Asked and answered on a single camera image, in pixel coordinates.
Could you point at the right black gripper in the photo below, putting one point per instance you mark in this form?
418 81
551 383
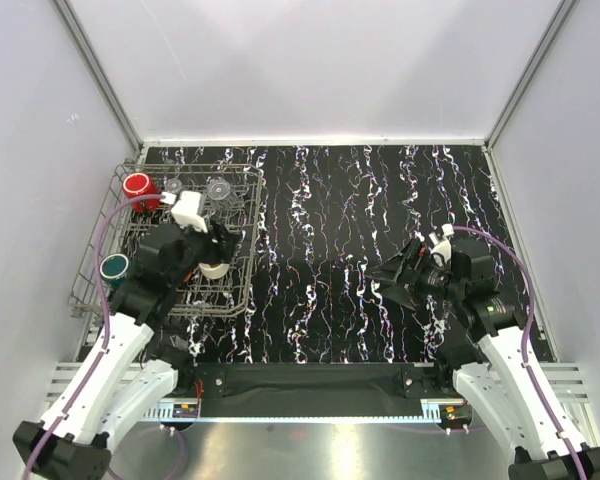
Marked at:
418 257

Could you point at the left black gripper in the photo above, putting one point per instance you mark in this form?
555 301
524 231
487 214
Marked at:
222 250

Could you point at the white steel tumbler brown band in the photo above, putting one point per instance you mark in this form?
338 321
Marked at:
214 271

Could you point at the large clear plastic cup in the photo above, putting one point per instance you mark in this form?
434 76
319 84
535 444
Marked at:
221 195

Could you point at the small clear plastic cup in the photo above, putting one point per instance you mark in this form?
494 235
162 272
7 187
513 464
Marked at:
173 186

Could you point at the red plastic cup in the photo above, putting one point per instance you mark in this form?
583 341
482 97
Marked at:
138 184

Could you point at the dark green mug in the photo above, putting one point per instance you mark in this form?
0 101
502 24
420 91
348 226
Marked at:
113 270

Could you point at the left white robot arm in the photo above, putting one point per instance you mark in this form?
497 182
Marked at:
76 437

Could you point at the black marble pattern mat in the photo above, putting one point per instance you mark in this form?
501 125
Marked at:
329 213

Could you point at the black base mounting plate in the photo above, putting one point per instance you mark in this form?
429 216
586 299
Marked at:
314 390

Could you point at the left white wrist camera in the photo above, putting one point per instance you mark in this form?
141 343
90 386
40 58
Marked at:
186 209

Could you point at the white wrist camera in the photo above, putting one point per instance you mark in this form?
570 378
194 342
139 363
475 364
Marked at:
186 209
441 248

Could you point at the grey wire dish rack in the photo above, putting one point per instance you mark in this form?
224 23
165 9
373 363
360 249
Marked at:
224 297

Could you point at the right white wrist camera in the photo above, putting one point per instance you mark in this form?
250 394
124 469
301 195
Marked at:
441 248

